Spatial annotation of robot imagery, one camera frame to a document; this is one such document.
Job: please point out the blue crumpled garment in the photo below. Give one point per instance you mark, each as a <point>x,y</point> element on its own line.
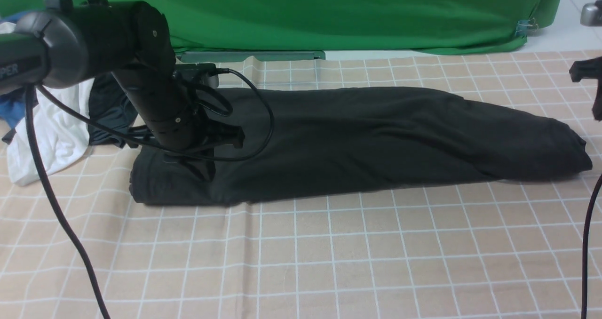
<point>12,104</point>

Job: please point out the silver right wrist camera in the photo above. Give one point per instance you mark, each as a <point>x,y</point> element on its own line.
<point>591,14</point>

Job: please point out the green backdrop cloth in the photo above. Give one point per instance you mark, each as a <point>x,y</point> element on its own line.
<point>436,27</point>

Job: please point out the blue binder clip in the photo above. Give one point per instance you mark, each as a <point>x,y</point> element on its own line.
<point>525,27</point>

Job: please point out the green metal base rail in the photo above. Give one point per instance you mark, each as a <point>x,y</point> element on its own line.
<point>240,56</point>

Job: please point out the dark teal crumpled shirt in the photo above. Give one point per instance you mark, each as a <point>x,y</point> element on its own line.
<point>108,105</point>

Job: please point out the dark gray long-sleeve top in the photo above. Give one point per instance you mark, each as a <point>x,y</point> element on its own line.
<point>342,141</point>

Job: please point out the white crumpled shirt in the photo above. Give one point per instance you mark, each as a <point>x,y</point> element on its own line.
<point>62,140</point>

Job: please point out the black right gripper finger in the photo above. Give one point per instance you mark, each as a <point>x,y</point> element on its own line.
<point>590,69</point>

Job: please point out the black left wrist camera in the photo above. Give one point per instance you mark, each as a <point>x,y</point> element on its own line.
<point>205,74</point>

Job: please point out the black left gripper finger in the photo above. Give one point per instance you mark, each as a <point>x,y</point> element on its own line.
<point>202,169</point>

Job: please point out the beige checkered tablecloth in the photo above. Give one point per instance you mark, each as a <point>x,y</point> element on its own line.
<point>475,251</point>

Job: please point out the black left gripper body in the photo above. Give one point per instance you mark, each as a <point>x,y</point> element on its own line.
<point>196,140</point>

